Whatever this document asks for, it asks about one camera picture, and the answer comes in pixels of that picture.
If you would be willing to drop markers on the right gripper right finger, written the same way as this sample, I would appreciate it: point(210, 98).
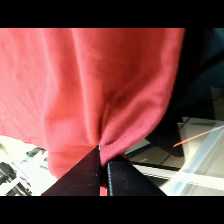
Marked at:
point(131, 180)

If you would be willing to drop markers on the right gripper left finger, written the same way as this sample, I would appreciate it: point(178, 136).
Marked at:
point(81, 176)

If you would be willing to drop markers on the red T-shirt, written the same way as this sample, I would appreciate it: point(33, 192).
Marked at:
point(83, 86)

